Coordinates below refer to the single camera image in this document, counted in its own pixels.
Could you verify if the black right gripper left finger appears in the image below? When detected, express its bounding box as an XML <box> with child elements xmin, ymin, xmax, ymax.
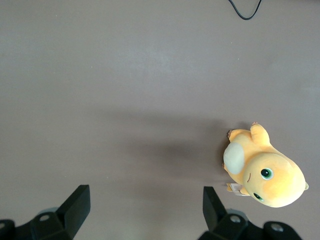
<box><xmin>0</xmin><ymin>184</ymin><xmax>91</xmax><ymax>240</ymax></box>

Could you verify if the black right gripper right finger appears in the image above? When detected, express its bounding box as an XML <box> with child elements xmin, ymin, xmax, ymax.
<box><xmin>197</xmin><ymin>185</ymin><xmax>304</xmax><ymax>240</ymax></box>

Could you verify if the yellow plush toy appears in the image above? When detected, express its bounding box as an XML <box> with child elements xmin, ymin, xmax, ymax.
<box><xmin>222</xmin><ymin>121</ymin><xmax>310</xmax><ymax>209</ymax></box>

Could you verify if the thin black looped cable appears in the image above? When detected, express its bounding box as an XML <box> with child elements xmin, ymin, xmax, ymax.
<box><xmin>228</xmin><ymin>0</ymin><xmax>264</xmax><ymax>21</ymax></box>

